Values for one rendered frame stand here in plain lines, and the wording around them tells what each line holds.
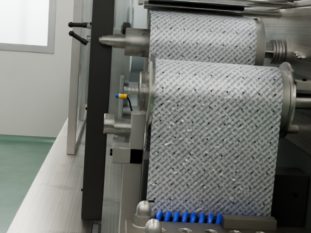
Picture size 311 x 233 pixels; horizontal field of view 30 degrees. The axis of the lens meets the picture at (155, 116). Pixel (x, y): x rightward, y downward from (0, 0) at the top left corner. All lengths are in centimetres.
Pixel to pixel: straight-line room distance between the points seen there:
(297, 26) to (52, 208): 75
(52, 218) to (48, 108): 530
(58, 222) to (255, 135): 56
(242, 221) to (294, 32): 51
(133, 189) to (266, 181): 26
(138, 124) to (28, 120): 566
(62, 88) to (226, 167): 564
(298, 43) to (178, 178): 45
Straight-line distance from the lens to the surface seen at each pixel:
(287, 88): 110
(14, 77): 672
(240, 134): 107
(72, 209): 151
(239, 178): 109
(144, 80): 107
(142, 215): 100
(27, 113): 675
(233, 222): 105
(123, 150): 113
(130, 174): 115
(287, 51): 137
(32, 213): 147
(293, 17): 138
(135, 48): 132
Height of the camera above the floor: 137
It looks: 9 degrees down
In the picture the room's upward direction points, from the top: 4 degrees clockwise
